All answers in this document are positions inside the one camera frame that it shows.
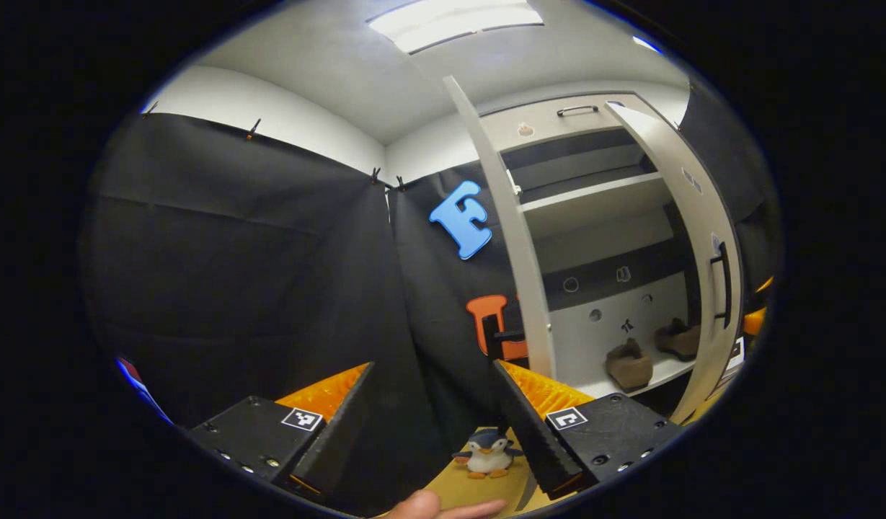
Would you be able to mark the white shoe cabinet door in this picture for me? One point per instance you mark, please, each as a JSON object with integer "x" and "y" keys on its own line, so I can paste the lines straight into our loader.
{"x": 673, "y": 155}
{"x": 518, "y": 238}

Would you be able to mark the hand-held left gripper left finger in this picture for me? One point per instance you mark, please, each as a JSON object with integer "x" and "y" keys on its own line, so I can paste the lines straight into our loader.
{"x": 338, "y": 432}

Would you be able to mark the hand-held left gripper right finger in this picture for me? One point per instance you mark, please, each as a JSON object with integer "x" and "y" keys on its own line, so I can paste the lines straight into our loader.
{"x": 525, "y": 432}

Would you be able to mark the ceiling light panel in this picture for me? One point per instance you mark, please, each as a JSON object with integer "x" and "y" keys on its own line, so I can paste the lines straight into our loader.
{"x": 646, "y": 44}
{"x": 453, "y": 21}

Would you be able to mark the white cabinet shelf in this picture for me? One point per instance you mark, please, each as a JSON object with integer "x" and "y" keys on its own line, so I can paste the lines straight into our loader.
{"x": 601, "y": 389}
{"x": 594, "y": 209}

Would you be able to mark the white cabinet drawer front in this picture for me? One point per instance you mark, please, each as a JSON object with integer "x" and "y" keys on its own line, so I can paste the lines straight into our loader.
{"x": 608, "y": 128}

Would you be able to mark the brown fuzzy slipper shoe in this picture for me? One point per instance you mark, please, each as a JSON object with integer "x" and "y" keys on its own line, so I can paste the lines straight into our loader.
{"x": 630, "y": 367}
{"x": 679, "y": 340}

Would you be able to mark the white shoe cabinet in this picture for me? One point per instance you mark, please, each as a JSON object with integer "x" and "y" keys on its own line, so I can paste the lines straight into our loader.
{"x": 601, "y": 249}

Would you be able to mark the black cloth clip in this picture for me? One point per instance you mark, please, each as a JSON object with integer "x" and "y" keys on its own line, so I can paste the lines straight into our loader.
{"x": 375, "y": 175}
{"x": 149, "y": 109}
{"x": 252, "y": 130}
{"x": 399, "y": 182}

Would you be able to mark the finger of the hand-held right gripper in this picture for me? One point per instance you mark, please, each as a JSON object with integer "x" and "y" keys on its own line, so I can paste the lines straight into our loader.
{"x": 765, "y": 285}
{"x": 754, "y": 321}

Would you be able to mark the penguin plush toy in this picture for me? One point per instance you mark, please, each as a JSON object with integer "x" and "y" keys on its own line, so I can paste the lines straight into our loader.
{"x": 488, "y": 458}

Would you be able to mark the red and blue strip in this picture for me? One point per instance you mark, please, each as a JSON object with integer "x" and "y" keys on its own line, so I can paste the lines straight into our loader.
{"x": 136, "y": 382}

